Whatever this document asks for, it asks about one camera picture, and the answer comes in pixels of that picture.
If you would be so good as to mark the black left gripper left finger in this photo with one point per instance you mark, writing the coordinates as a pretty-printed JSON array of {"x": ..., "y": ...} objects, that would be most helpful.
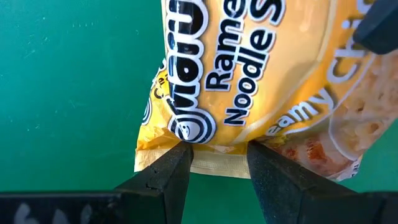
[{"x": 93, "y": 208}]

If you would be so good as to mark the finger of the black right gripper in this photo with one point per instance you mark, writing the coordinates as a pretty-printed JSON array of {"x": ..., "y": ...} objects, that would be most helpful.
[{"x": 381, "y": 28}]

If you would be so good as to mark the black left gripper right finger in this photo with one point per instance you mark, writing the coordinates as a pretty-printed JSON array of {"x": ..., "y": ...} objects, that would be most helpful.
[{"x": 311, "y": 205}]

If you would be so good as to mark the yellow creamy chicken ramen packet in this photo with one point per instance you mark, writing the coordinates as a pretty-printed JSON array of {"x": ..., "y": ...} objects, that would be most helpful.
[
  {"x": 292, "y": 62},
  {"x": 157, "y": 90}
]

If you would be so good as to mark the green table mat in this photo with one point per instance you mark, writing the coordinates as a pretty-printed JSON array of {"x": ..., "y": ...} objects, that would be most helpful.
[{"x": 62, "y": 93}]

